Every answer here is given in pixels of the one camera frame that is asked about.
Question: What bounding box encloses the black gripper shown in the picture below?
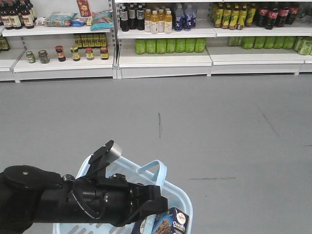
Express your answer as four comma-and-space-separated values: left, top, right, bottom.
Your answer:
73, 174, 168, 227

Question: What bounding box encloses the blue chocolate cookie box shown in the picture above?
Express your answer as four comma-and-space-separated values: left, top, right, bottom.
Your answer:
131, 207, 190, 234

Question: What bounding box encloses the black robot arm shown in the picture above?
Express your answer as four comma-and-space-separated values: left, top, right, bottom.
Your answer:
0, 165, 168, 234

